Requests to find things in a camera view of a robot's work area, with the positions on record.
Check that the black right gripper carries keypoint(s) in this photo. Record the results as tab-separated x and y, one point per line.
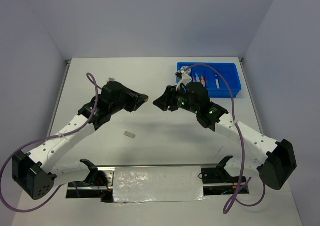
168	98

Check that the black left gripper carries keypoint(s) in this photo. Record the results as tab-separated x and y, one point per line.
136	100

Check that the grey white eraser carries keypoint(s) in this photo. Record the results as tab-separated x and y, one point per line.
129	134

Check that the blue whiteboard marker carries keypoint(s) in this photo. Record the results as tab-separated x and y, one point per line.
217	79

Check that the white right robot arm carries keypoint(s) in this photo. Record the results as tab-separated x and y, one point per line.
276	159

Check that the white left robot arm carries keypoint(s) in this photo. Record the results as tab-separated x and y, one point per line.
37	171

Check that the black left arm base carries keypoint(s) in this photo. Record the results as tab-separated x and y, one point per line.
98	184

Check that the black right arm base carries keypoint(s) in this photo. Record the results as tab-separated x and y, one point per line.
219	174

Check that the blue plastic sorting bin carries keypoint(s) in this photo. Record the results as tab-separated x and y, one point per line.
228	77

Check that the silver foil sheet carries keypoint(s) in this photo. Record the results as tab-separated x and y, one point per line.
157	184

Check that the aluminium table edge rail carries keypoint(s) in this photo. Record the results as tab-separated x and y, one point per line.
68	63

